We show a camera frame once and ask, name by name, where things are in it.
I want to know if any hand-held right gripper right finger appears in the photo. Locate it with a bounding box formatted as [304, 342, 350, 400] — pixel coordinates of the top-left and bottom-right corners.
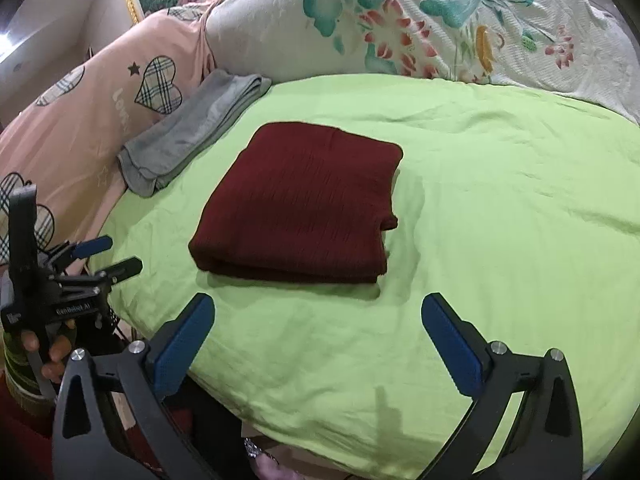
[420, 292, 585, 480]

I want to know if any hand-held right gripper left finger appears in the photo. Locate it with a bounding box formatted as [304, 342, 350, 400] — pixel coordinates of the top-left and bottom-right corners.
[51, 292, 217, 480]

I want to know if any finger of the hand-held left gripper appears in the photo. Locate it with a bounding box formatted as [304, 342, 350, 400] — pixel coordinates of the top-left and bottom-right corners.
[54, 237, 113, 267]
[94, 256, 144, 287]

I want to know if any maroon knit sweater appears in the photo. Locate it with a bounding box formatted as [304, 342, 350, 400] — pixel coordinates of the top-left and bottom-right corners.
[188, 121, 404, 285]

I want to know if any person's left hand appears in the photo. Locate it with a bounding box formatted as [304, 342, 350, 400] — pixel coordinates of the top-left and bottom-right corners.
[22, 319, 77, 382]

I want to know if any pink heart-print pillow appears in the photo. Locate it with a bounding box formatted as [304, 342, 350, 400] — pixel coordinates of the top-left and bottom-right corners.
[0, 0, 221, 271]

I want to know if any person's foot in sandal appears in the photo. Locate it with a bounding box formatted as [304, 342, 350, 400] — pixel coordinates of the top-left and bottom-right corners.
[243, 436, 303, 480]

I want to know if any person's red garment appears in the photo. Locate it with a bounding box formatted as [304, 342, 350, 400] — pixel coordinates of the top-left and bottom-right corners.
[0, 375, 197, 480]

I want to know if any grey folded cloth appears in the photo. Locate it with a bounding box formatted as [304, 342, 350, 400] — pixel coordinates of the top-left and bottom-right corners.
[117, 69, 273, 198]

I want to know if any light green bed sheet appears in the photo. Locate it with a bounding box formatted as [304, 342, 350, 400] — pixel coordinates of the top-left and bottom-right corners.
[97, 74, 640, 476]

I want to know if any floral white pillow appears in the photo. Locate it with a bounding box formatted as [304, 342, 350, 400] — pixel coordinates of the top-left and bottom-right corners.
[205, 0, 640, 126]

